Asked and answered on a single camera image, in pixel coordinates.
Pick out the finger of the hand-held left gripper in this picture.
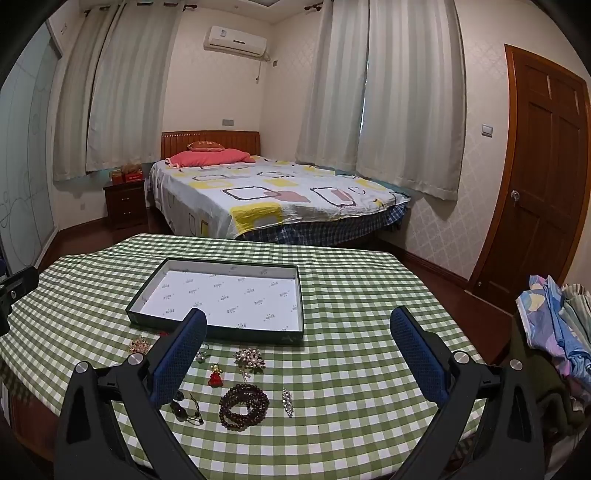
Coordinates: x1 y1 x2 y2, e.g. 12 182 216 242
0 265 40 335

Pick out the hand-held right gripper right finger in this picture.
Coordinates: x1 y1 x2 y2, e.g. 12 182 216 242
389 306 549 480

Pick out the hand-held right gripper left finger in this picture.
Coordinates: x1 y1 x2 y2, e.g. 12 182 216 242
53 307 208 480

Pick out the black pendant cord necklace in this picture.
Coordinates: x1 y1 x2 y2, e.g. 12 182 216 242
170 390 205 425

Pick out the dark red bead bracelet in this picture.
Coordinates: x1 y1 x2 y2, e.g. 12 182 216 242
218 383 270 432

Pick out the green shallow cardboard box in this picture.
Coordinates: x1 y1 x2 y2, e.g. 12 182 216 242
126 257 305 347

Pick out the pearl cluster brooch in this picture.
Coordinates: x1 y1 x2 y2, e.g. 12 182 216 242
233 347 266 381

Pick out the green checked tablecloth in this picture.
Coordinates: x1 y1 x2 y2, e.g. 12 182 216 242
0 233 490 480

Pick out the frosted glass wardrobe door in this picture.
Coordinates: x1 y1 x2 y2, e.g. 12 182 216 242
0 21 63 278

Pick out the dark wooden nightstand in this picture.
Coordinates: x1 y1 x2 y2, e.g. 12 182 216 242
102 180 148 230

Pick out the pile of pastel clothes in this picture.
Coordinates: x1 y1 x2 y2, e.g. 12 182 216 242
516 275 591 384

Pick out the blue plaid bed skirt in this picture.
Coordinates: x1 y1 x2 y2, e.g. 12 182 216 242
235 205 407 247

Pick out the white curtain panel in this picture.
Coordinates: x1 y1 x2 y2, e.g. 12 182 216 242
295 0 370 170
85 2 182 175
355 0 468 200
52 4 125 182

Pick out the bed with patterned cover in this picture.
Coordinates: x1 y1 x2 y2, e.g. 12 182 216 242
148 154 411 241

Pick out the pink pillow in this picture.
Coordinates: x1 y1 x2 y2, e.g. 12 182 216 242
166 148 256 168

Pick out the wooden headboard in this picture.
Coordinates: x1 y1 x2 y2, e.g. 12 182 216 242
161 130 262 160

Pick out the brown wooden door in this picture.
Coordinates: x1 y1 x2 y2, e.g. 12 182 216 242
466 44 591 306

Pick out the white air conditioner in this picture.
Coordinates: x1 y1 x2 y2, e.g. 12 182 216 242
204 25 269 61

